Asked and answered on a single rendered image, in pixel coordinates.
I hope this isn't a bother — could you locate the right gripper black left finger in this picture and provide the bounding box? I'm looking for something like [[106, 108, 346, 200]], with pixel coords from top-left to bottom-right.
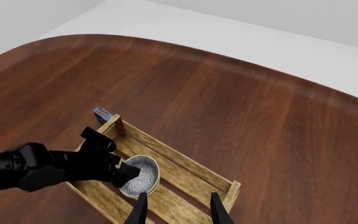
[[125, 192, 149, 224]]

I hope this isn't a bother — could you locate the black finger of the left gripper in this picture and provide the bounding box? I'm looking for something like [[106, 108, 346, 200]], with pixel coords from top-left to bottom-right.
[[113, 162, 142, 189]]

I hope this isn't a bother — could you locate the blue white patterned bowl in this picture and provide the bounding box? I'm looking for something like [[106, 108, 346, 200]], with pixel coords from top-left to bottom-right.
[[119, 155, 160, 196], [120, 161, 162, 200]]

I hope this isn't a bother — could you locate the wooden slat tray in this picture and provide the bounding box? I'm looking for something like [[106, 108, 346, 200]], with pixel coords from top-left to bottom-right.
[[65, 113, 241, 224]]

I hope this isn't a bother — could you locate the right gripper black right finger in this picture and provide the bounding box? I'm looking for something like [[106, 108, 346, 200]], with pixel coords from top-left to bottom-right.
[[210, 192, 236, 224]]

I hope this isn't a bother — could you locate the small blue printed box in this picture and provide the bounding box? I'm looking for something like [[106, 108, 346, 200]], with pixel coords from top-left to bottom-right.
[[92, 106, 115, 124]]

